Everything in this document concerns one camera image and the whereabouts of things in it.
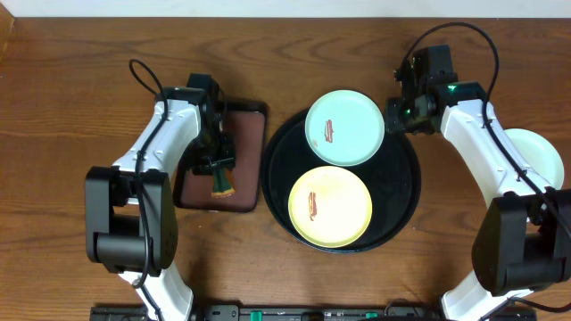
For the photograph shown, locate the light green plate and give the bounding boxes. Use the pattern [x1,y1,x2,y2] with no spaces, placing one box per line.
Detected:
[505,128,565,189]
[304,90,385,167]

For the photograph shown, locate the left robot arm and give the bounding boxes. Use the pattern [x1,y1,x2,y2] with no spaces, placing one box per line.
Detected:
[85,74,236,320]

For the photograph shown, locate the yellow plate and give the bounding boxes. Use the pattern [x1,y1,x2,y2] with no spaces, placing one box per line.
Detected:
[287,166,373,249]

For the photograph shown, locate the rectangular black brown tray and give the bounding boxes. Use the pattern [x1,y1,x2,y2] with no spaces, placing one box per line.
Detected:
[173,101,267,213]

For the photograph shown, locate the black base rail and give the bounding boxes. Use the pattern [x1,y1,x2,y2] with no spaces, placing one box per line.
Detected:
[88,303,539,321]

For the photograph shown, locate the round black tray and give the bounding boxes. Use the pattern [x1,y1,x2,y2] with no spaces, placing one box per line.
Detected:
[261,110,421,253]

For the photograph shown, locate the light green plate top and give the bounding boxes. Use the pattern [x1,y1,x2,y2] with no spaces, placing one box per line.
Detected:
[505,128,565,189]

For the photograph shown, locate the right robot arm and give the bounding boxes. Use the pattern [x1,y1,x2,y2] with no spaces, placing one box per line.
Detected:
[385,45,570,320]

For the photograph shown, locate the green orange sponge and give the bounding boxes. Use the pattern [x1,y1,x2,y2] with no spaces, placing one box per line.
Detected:
[211,169,236,198]

